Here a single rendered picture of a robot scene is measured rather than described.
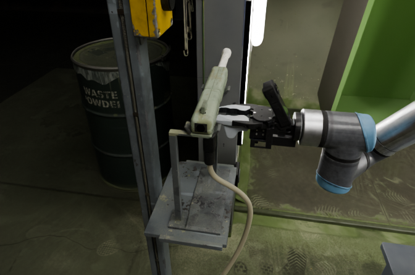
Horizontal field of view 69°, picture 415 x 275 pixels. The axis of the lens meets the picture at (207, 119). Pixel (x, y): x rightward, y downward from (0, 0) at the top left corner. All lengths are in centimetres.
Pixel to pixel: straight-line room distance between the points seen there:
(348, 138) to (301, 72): 208
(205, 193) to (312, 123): 40
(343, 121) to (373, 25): 132
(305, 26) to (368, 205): 157
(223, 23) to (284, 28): 177
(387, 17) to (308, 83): 100
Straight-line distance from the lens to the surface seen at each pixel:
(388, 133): 86
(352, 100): 225
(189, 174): 102
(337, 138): 75
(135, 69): 72
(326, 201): 210
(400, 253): 117
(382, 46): 212
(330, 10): 300
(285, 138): 77
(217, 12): 115
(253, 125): 71
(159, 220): 90
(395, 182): 244
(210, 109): 67
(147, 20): 64
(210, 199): 93
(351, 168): 81
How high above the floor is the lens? 147
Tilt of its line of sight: 32 degrees down
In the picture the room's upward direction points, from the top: straight up
